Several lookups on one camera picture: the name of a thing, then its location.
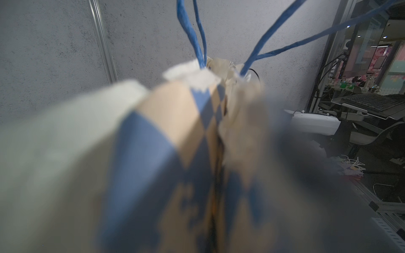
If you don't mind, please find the blue checkered paper bag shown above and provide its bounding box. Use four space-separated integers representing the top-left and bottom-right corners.
1 1 391 253

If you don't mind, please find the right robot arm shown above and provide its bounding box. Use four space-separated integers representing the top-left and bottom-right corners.
285 110 341 136

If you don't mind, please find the black keyboard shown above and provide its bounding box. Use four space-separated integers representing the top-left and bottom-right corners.
342 93 405 111

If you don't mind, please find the black office chair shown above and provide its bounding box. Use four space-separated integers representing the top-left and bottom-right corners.
348 121 405 159

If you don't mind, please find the right metal frame post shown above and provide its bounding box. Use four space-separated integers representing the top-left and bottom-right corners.
88 0 118 84

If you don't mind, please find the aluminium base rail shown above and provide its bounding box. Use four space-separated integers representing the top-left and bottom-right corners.
350 179 405 253

